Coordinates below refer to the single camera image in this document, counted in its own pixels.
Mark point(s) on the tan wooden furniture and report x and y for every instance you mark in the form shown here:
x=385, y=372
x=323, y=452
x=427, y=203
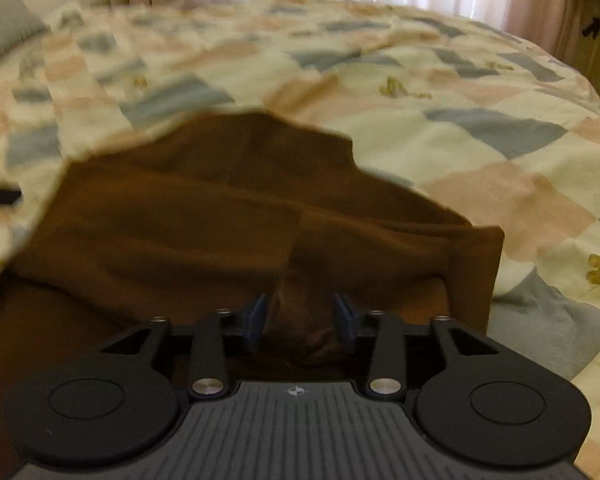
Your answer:
x=592, y=60

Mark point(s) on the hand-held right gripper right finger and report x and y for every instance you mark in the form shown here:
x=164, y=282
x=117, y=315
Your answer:
x=343, y=322

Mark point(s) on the checkered pastel bed quilt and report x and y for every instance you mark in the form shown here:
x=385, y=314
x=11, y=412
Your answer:
x=430, y=110

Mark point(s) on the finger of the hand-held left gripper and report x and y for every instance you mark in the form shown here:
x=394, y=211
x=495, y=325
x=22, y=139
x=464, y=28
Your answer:
x=0, y=195

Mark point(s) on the brown garment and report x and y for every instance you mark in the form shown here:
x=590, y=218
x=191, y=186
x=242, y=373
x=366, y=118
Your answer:
x=205, y=220

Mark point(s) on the grey pillow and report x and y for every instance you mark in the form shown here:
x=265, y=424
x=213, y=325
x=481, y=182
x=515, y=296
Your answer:
x=5, y=25

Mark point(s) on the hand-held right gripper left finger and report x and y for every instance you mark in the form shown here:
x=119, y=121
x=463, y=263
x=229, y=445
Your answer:
x=256, y=322

